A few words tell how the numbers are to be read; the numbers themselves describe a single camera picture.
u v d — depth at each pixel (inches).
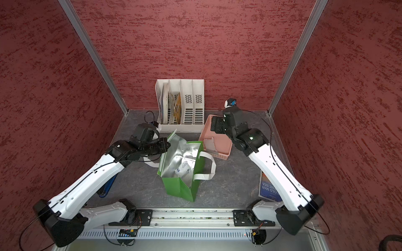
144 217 29.3
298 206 14.8
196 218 29.7
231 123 19.7
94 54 34.5
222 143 39.5
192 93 44.6
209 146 38.3
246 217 29.1
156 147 24.3
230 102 23.1
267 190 32.2
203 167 34.5
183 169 34.2
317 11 28.4
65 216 15.1
